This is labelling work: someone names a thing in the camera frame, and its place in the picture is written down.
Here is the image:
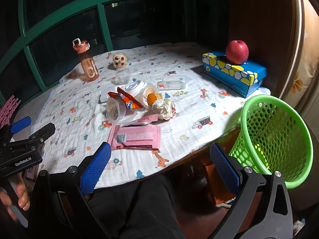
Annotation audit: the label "small pink wrapper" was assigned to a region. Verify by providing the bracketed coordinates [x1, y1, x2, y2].
[120, 113, 160, 127]

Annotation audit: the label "green plastic mesh basket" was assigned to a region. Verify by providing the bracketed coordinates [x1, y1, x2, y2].
[228, 95, 314, 190]

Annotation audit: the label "white tissue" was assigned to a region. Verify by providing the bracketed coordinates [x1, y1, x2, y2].
[152, 98, 177, 120]

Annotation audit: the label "large pink wrapper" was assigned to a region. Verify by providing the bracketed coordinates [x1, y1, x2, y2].
[108, 124, 162, 151]

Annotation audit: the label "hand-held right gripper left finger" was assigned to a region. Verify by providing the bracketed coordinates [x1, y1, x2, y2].
[31, 142, 112, 239]

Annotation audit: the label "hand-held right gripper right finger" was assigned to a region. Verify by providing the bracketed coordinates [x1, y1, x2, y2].
[210, 142, 293, 239]

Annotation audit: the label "printed white blanket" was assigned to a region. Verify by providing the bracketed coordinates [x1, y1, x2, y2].
[32, 42, 271, 190]

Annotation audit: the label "blue spotted tissue box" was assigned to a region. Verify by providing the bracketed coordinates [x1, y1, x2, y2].
[202, 51, 267, 99]

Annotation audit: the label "clear rectangular plastic container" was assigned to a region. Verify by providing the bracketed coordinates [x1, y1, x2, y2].
[161, 74, 188, 90]

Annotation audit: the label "cream spotted toy ball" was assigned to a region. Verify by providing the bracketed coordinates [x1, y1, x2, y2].
[111, 52, 129, 70]

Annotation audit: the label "orange water bottle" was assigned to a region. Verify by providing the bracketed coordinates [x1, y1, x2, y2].
[72, 38, 100, 82]

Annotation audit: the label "pink perforated mat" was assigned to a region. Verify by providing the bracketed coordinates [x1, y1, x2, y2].
[0, 95, 22, 127]

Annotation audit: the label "clear labelled pudding cup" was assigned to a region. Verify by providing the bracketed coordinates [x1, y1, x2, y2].
[106, 97, 136, 125]

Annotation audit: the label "person's black trousers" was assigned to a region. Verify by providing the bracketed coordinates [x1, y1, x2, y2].
[85, 174, 185, 239]

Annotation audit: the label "yellow pudding cup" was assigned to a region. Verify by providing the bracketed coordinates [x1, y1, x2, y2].
[138, 85, 161, 109]

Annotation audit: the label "wooden table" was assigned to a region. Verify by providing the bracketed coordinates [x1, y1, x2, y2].
[159, 127, 243, 205]

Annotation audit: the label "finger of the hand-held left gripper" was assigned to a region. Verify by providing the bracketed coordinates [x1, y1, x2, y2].
[15, 123, 56, 146]
[0, 117, 32, 145]

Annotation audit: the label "orange fruit piece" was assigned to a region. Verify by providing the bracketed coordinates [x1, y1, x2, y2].
[147, 93, 162, 106]

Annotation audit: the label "person's left hand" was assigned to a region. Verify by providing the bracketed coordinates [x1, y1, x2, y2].
[0, 179, 32, 222]

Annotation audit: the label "small clear plastic cup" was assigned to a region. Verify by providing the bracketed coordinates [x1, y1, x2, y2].
[115, 69, 131, 85]

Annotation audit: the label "silver foil lid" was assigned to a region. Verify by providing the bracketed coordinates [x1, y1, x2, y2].
[98, 91, 112, 104]

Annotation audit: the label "clear cup with white lid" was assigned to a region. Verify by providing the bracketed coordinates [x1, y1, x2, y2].
[124, 81, 147, 97]

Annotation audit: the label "green window frame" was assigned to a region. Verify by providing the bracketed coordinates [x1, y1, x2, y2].
[0, 0, 230, 92]

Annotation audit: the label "floral cream cloth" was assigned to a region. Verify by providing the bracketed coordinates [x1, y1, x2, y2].
[284, 0, 319, 110]

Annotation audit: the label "red apple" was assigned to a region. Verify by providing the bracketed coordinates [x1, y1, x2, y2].
[225, 40, 249, 65]

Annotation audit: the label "orange snack wrapper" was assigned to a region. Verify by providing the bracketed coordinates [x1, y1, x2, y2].
[107, 87, 144, 111]

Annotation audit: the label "brown wooden cabinet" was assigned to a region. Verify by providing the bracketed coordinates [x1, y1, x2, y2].
[228, 0, 306, 97]

